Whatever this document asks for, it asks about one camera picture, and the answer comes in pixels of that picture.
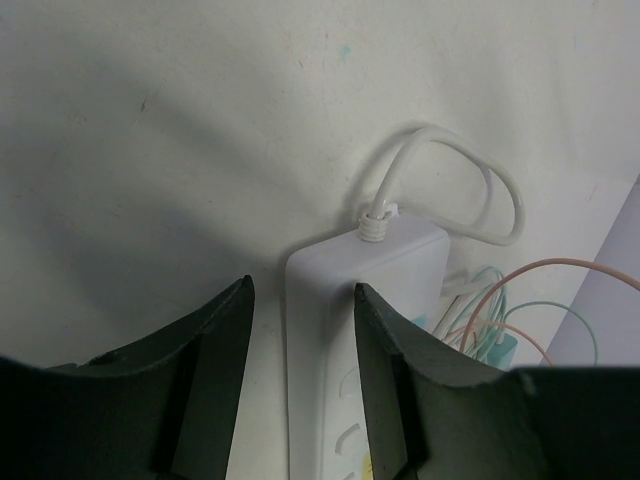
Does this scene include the white power strip cord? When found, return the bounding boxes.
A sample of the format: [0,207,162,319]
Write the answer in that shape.
[355,124,526,247]

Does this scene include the teal charger plug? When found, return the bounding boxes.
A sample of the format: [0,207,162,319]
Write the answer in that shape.
[486,334,518,371]

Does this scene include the white multicolour power strip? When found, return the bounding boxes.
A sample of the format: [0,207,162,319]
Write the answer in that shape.
[285,214,450,479]

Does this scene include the teal charger cable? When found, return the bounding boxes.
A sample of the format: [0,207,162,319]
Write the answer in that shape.
[464,267,601,369]

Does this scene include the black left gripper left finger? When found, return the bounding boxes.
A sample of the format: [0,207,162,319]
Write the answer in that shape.
[1,277,255,479]

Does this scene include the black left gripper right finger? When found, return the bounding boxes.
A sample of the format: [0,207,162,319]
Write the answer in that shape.
[354,284,639,479]

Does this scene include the pink charger cable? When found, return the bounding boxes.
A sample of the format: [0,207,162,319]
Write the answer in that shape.
[444,257,640,369]

